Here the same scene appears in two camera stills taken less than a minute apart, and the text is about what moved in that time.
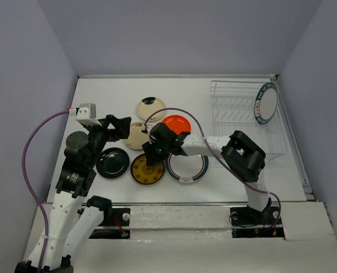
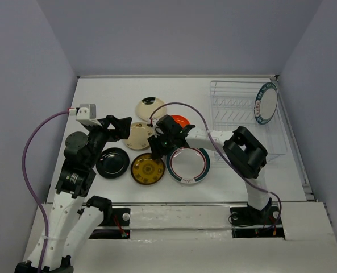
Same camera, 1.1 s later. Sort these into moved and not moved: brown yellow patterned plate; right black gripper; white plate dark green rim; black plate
Moved: right black gripper
Not moved: black plate; white plate dark green rim; brown yellow patterned plate
